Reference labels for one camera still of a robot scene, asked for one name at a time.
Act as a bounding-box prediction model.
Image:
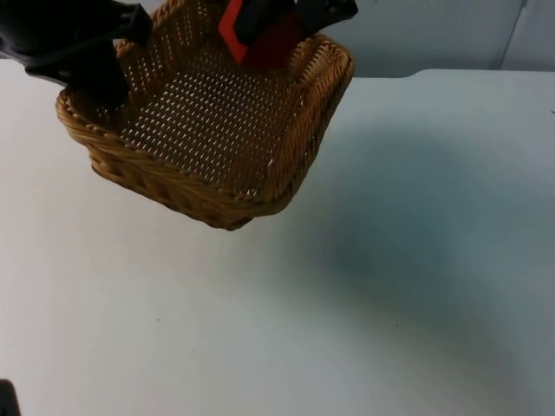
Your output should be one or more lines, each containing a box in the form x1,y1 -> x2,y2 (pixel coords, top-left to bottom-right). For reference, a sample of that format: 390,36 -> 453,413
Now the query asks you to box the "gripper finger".
295,0 -> 360,35
239,0 -> 264,39

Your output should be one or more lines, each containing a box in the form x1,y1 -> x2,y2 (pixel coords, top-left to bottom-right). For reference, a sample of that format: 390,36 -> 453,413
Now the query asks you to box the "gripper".
0,0 -> 153,110

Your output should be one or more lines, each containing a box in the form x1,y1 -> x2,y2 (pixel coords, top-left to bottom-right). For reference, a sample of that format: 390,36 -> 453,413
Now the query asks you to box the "red cube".
218,0 -> 311,71

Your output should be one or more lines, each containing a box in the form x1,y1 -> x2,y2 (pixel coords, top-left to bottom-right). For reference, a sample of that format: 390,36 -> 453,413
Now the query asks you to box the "pale brown wicker basket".
55,0 -> 356,231

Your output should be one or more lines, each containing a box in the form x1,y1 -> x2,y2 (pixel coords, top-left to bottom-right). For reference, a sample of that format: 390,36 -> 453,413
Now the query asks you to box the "black blurry object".
0,378 -> 19,416

